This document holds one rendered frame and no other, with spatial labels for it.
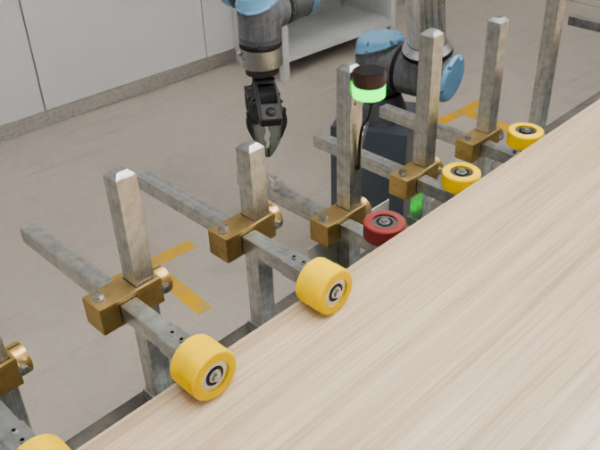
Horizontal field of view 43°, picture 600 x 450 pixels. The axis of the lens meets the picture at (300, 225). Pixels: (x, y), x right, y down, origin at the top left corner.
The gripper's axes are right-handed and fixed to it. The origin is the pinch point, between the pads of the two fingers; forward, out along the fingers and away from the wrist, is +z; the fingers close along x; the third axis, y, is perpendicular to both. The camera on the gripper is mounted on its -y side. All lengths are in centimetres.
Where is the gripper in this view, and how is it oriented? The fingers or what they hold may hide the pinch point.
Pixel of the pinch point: (268, 153)
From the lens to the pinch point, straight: 173.0
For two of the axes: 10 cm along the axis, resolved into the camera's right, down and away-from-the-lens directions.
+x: -9.8, 1.5, -1.7
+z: 0.3, 8.3, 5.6
